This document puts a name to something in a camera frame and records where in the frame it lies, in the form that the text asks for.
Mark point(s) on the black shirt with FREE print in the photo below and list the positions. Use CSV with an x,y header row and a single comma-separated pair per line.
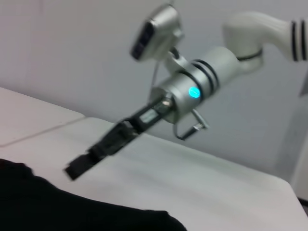
x,y
60,207

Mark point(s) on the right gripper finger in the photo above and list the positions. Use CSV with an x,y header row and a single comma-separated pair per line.
x,y
106,148

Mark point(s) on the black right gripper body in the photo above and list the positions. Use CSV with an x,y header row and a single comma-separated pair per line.
x,y
152,114

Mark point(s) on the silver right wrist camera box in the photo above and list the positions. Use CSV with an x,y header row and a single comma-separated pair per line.
x,y
156,29

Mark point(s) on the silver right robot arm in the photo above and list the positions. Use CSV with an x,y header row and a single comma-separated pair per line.
x,y
216,65

